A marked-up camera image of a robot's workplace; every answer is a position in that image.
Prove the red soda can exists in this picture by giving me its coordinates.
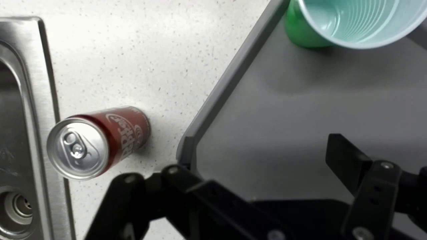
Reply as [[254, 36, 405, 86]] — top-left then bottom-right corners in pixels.
[[46, 107, 150, 180]]

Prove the green plastic cup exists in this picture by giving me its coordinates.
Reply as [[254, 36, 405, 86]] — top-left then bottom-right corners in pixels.
[[284, 0, 427, 50]]

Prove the stainless steel double sink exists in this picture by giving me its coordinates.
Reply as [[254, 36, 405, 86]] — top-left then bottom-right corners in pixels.
[[0, 16, 76, 240]]

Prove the grey plastic tray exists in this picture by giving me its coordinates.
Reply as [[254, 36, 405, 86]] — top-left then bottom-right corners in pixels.
[[176, 0, 427, 202]]

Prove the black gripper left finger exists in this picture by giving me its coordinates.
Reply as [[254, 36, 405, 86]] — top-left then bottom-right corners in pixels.
[[84, 166, 293, 240]]

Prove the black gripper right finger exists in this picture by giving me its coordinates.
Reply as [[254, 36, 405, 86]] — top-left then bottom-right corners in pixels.
[[325, 134, 427, 240]]

